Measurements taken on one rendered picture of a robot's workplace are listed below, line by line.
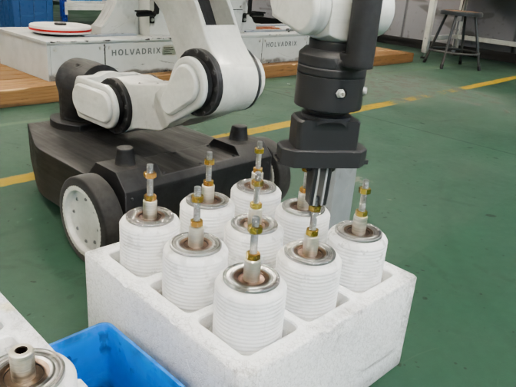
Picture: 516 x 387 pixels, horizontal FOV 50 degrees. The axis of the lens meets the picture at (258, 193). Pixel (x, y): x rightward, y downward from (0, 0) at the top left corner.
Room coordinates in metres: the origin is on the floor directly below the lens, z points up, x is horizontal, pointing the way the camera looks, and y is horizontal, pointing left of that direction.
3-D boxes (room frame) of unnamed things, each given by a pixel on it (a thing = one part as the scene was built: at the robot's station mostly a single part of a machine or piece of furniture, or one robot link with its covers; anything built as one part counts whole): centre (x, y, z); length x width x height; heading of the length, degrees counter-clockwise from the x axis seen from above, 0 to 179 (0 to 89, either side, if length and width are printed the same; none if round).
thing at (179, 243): (0.71, 0.08, 0.25); 0.08 x 0.08 x 0.01
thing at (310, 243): (0.71, -0.08, 0.26); 0.02 x 0.02 x 0.03
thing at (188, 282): (0.71, 0.08, 0.16); 0.10 x 0.10 x 0.18
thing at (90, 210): (1.09, 0.36, 0.10); 0.20 x 0.05 x 0.20; 47
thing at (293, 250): (0.71, -0.08, 0.25); 0.08 x 0.08 x 0.01
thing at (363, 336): (0.80, 0.00, 0.09); 0.39 x 0.39 x 0.18; 46
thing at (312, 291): (0.71, -0.08, 0.16); 0.10 x 0.10 x 0.18
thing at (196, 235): (0.71, 0.08, 0.26); 0.02 x 0.02 x 0.03
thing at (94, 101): (1.47, 0.38, 0.28); 0.21 x 0.20 x 0.13; 47
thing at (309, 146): (0.71, -0.08, 0.45); 0.13 x 0.10 x 0.12; 103
